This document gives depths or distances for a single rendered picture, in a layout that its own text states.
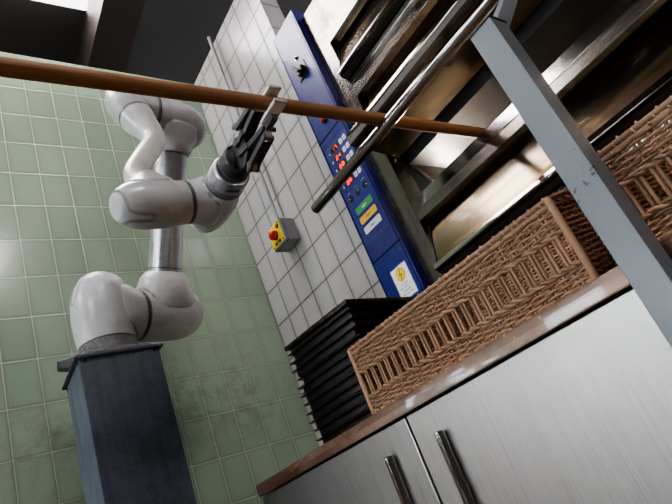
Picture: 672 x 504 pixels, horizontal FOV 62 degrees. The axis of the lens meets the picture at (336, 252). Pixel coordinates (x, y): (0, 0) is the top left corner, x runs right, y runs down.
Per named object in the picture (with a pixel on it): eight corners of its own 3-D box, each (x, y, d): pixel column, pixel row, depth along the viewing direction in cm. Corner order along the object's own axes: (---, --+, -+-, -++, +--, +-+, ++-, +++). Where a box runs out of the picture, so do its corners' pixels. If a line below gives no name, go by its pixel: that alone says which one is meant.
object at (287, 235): (289, 252, 225) (281, 231, 229) (301, 238, 219) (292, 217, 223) (273, 253, 221) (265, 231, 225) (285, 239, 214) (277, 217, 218)
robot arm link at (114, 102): (127, 91, 156) (169, 106, 167) (103, 67, 167) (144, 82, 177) (110, 133, 160) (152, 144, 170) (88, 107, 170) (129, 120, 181)
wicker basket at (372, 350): (505, 382, 144) (458, 288, 155) (721, 269, 107) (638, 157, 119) (368, 421, 113) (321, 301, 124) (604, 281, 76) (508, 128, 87)
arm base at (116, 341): (54, 386, 149) (50, 367, 152) (137, 372, 163) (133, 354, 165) (64, 359, 137) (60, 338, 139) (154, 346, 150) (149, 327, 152)
